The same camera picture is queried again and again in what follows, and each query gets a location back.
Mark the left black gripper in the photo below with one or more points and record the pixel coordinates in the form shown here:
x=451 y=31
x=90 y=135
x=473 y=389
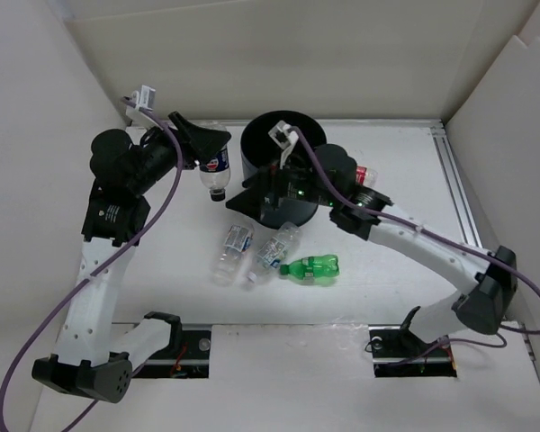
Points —
x=204 y=142

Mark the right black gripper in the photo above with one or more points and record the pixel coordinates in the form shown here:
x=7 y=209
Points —
x=252 y=200

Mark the clear bottle blue Pepsi label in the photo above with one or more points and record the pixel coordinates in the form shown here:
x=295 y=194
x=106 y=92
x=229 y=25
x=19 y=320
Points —
x=215 y=175

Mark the green plastic bottle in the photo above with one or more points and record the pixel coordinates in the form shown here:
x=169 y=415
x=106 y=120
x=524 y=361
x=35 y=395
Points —
x=312 y=269

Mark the clear bottle red label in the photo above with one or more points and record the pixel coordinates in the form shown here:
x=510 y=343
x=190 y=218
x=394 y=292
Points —
x=366 y=176

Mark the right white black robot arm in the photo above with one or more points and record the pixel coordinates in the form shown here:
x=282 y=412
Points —
x=484 y=282

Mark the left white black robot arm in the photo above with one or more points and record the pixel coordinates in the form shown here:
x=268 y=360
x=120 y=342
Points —
x=87 y=362

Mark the clear bottle orange blue label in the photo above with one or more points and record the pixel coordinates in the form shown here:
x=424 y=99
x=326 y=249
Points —
x=234 y=248

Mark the clear bottle green blue label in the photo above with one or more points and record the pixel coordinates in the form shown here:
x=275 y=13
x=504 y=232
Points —
x=271 y=255

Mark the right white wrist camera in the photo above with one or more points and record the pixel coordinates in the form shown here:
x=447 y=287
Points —
x=286 y=138

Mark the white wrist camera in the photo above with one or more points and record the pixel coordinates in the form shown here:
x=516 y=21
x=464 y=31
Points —
x=286 y=138
x=143 y=98

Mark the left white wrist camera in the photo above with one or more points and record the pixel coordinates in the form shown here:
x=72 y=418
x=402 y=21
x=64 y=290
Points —
x=143 y=98

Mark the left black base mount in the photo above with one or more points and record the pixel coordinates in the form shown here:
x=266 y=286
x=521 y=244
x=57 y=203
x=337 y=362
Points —
x=191 y=361

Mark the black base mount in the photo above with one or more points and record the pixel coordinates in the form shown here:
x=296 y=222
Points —
x=191 y=361
x=399 y=354

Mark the aluminium rail right side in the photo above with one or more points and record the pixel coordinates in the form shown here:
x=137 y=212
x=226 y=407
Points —
x=455 y=185

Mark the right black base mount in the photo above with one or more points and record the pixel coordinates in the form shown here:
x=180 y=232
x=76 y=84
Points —
x=399 y=354

